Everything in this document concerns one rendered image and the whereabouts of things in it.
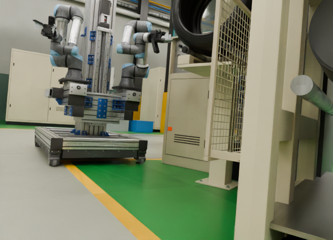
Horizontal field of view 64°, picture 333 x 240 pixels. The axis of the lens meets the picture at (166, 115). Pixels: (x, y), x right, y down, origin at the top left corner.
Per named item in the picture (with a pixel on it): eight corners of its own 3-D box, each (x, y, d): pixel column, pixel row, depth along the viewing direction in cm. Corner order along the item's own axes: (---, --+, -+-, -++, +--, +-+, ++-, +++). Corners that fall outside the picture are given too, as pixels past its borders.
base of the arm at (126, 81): (116, 86, 262) (117, 76, 262) (130, 88, 270) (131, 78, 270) (122, 85, 249) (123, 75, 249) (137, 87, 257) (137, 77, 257)
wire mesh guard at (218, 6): (268, 149, 175) (277, 43, 175) (271, 149, 174) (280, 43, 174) (203, 160, 102) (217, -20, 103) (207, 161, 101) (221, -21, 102)
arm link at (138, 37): (138, 44, 215) (139, 33, 213) (149, 44, 208) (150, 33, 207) (132, 42, 209) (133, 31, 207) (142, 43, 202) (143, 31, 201)
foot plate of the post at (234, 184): (211, 177, 216) (211, 174, 216) (244, 184, 200) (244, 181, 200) (194, 182, 195) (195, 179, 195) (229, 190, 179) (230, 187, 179)
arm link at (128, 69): (121, 77, 265) (123, 64, 265) (135, 78, 266) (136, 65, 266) (120, 75, 253) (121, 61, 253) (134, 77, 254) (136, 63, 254)
